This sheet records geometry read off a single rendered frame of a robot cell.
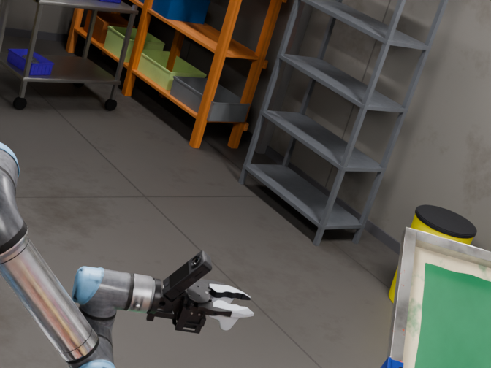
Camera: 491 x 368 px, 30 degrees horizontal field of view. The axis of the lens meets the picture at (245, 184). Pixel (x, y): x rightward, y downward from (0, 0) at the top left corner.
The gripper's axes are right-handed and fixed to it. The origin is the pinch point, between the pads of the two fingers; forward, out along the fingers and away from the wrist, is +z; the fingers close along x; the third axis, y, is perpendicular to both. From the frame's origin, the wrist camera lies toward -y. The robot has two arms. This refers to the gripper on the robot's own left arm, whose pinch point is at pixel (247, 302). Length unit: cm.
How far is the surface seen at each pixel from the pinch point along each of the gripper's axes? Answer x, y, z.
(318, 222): -382, 205, 178
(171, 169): -467, 233, 82
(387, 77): -467, 117, 222
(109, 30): -683, 218, 32
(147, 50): -649, 215, 67
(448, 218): -322, 148, 235
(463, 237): -300, 147, 237
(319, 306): -287, 208, 158
